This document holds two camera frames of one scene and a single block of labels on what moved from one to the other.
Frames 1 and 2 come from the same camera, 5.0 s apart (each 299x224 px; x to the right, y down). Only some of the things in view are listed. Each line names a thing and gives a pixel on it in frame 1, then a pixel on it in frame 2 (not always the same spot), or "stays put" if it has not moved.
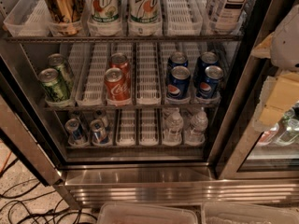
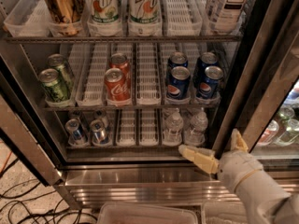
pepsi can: (208, 87) stays put
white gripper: (286, 41) -> (239, 169)
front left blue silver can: (77, 136) stays put
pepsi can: (177, 59) stays put
